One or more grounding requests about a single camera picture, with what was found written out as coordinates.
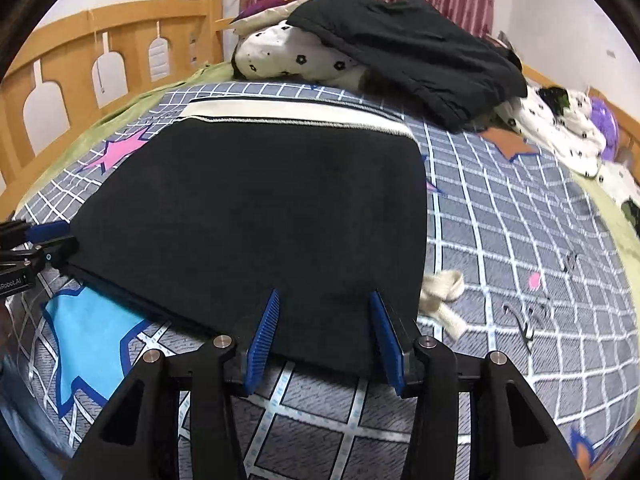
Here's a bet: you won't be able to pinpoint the black garment pile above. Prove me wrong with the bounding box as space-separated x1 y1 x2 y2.
287 0 528 133

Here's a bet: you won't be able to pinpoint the black pants with white stripe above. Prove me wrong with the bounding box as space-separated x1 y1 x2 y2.
65 99 468 378

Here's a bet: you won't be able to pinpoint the wooden bed frame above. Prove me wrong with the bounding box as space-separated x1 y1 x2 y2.
0 0 640 201

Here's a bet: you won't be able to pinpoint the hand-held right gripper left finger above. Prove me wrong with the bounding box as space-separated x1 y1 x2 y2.
62 288 281 480

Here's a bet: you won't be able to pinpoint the white floral quilt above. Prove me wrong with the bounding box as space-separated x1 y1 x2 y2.
234 20 640 241

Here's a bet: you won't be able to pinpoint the purple patterned pillow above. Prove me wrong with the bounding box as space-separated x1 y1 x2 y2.
231 0 331 36

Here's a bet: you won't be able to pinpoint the purple plush toy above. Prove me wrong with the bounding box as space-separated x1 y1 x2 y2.
587 96 621 161

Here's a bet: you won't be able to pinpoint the grey plaid blanket with stars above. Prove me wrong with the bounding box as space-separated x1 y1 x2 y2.
0 80 640 480

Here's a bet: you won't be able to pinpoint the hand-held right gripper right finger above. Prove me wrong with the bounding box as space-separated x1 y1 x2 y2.
369 290 586 480

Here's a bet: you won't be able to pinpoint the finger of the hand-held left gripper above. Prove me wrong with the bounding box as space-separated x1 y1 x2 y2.
29 236 80 269
25 221 71 244

